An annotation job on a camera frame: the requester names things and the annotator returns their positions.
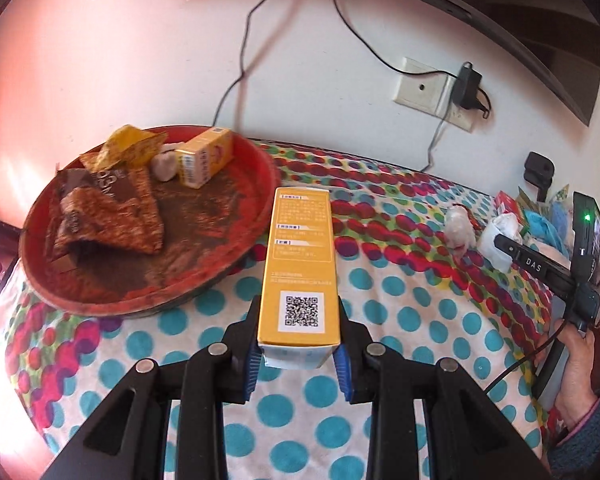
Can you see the round red tray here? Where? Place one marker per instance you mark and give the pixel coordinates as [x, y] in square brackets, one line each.
[205, 230]

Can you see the black power adapter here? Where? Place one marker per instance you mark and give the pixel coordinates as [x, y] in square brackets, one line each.
[467, 85]

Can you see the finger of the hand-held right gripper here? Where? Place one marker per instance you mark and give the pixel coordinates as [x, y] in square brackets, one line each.
[507, 247]

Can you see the white power wall socket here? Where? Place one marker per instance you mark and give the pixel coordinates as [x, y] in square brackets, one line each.
[457, 120]

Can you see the blue cloth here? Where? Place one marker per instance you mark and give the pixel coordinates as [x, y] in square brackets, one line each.
[545, 227]

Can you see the white coax wall socket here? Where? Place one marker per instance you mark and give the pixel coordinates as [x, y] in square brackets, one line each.
[420, 85]

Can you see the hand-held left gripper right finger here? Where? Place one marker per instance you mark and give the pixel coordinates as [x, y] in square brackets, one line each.
[342, 375]

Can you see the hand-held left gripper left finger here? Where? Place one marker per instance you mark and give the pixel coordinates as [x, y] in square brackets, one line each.
[252, 370]

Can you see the polka dot blanket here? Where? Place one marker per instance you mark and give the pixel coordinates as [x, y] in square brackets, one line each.
[420, 310]

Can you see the long yellow carton box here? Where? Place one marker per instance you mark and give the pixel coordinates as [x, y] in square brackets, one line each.
[300, 260]

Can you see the yellow snack packet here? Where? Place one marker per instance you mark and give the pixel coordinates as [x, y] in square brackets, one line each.
[125, 147]

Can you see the small yellow carton box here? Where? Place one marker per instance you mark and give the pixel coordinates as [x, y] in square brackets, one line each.
[205, 155]

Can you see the brown chocolate snack packet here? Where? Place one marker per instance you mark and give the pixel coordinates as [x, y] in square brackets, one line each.
[120, 210]

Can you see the person's right forearm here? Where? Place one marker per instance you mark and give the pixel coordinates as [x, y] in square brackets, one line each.
[590, 440]

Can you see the red and green box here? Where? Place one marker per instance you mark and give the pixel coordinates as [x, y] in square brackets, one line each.
[505, 202]

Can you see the black desk clamp mount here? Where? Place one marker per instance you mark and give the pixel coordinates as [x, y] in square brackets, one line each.
[537, 167]

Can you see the person's right hand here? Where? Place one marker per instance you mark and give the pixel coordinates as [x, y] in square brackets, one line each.
[577, 375]

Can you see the green and yellow packet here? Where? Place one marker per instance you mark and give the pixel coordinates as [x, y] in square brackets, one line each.
[562, 195]

